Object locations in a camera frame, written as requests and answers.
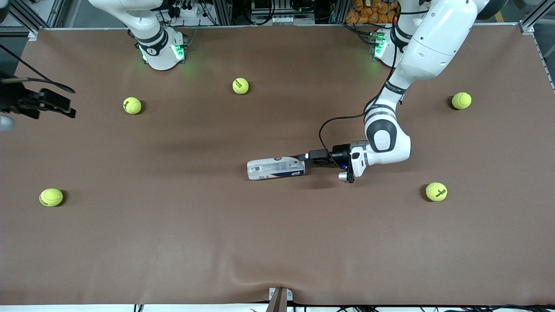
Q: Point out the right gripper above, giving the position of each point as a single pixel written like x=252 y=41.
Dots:
x=12 y=97

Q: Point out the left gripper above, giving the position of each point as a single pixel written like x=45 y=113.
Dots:
x=339 y=154

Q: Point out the white blue tennis ball can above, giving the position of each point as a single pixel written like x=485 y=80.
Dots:
x=273 y=169

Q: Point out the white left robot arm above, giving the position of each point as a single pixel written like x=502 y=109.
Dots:
x=433 y=43

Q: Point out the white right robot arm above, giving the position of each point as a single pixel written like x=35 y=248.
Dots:
x=158 y=52

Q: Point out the yellow tennis ball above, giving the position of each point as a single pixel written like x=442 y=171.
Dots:
x=51 y=197
x=436 y=191
x=461 y=100
x=132 y=105
x=240 y=86

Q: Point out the white power strip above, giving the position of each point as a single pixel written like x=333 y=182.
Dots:
x=282 y=20

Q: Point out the orange mesh bag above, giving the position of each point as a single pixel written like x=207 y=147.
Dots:
x=368 y=15

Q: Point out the brown table mat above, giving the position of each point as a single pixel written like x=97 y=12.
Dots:
x=173 y=242

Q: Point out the grey corner bracket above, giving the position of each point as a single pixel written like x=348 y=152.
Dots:
x=33 y=35
x=527 y=28

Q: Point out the aluminium frame strut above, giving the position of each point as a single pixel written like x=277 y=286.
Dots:
x=26 y=19
x=535 y=16

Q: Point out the grey bracket with brown bar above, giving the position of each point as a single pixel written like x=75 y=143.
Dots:
x=279 y=301

